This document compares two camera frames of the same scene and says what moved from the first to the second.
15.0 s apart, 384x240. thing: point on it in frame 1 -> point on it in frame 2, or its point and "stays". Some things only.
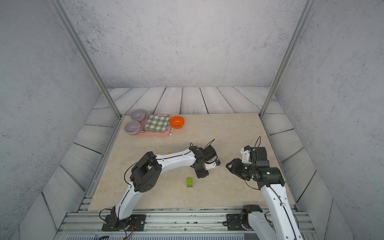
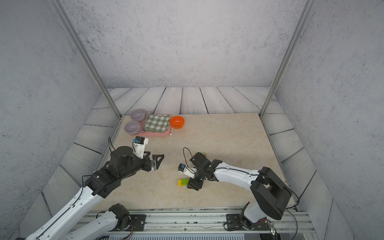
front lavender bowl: (132, 127) stays
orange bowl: (177, 122) stays
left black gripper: (201, 175) -> (155, 165)
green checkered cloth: (157, 123) stays
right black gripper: (236, 161) -> (193, 185)
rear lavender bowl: (138, 115) stays
